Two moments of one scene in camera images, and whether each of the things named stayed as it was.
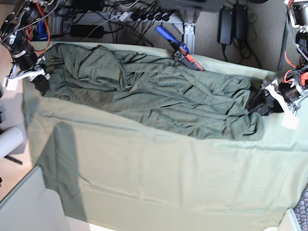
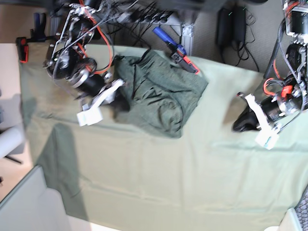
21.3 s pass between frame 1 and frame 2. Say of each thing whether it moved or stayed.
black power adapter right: stayed
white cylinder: stayed
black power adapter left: stayed
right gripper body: moved
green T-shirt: moved
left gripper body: moved
